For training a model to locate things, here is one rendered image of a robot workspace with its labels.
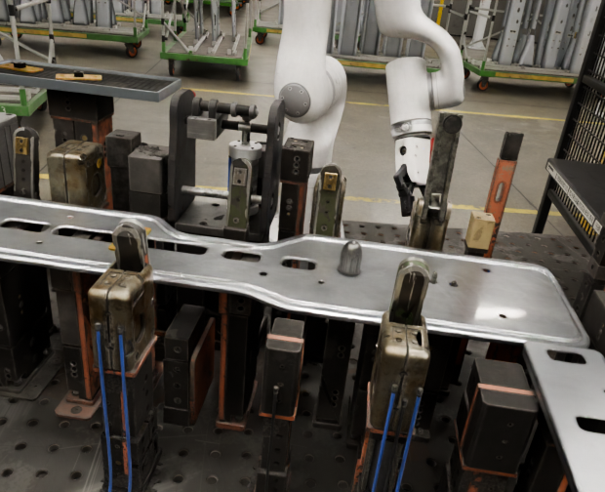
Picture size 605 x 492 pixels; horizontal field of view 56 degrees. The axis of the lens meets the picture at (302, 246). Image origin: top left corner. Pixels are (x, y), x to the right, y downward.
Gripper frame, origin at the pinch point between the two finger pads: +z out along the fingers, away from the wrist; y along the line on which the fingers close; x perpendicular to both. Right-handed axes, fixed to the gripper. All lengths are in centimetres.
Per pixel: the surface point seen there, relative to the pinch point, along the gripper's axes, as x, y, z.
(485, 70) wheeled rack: 214, 629, -196
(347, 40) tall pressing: 340, 506, -246
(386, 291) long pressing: -13.9, -38.9, 12.4
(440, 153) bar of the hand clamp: -16.7, -23.0, -7.8
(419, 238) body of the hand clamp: -10.8, -21.8, 5.5
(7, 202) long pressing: 42, -66, -7
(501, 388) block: -31, -43, 24
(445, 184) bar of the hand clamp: -16.7, -22.3, -3.0
